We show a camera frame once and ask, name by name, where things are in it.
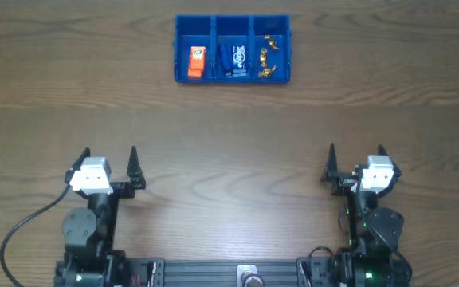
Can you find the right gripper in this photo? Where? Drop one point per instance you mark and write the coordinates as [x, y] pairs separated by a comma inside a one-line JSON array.
[[343, 183]]

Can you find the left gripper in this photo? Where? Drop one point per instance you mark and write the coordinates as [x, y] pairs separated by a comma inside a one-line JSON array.
[[122, 189]]

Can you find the orange candy box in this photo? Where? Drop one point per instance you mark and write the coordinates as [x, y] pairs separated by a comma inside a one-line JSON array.
[[198, 56], [194, 73]]

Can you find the gold candy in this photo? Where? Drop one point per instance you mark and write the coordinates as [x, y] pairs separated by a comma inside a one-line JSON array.
[[267, 72], [271, 42], [263, 57]]

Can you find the blue candy pack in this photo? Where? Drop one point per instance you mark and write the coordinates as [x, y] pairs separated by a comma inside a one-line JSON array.
[[239, 60]]

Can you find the blue tray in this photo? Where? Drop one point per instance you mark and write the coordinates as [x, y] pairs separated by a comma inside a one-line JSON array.
[[273, 28]]

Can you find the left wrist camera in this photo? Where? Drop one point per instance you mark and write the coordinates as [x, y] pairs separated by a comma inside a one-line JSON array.
[[92, 175]]

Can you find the mounting rail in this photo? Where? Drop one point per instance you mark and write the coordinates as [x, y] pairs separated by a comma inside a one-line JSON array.
[[205, 273]]

